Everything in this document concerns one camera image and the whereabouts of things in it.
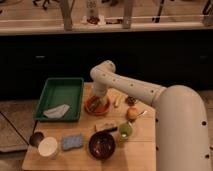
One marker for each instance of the green pepper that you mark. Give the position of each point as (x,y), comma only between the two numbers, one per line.
(95,102)

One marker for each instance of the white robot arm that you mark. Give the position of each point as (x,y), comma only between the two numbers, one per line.
(182,140)

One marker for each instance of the orange red bowl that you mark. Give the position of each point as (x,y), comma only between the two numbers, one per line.
(102,109)

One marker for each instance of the dark maroon bowl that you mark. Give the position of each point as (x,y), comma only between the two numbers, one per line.
(101,145)

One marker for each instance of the yellow banana piece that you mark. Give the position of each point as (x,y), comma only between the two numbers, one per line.
(117,101)

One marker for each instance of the small dark patterned object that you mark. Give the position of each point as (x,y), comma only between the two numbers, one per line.
(131,101)

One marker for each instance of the orange apple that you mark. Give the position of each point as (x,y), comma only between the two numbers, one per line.
(132,113)

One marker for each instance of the wooden block with knife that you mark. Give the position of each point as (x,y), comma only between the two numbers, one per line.
(106,126)

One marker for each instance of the metal spoon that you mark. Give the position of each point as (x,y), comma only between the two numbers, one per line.
(131,121)

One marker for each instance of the green cup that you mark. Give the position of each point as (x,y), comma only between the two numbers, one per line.
(125,130)

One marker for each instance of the green plastic tray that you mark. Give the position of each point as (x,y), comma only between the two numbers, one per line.
(59,91)

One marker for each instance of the white cloth in tray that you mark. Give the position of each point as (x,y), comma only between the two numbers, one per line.
(57,112)

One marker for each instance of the blue sponge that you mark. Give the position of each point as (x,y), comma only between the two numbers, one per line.
(70,142)

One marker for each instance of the white cup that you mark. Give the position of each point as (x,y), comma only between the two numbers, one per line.
(48,147)

